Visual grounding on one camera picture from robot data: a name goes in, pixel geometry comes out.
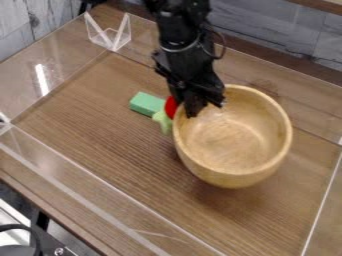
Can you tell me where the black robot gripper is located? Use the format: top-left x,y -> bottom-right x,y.
153,36 -> 225,118

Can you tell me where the red plush strawberry fruit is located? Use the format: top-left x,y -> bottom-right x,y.
151,95 -> 181,136

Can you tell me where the light wooden bowl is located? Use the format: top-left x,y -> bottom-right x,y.
173,84 -> 294,189

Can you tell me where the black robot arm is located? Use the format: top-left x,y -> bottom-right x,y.
142,0 -> 226,118

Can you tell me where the green rectangular foam block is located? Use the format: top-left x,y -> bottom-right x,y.
130,92 -> 165,117

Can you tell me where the clear acrylic corner bracket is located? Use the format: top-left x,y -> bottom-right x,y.
85,12 -> 131,52

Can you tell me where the clear acrylic enclosure wall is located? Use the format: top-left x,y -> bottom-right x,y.
0,18 -> 342,256

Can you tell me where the black cable bottom left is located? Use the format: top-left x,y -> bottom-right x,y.
0,223 -> 42,256

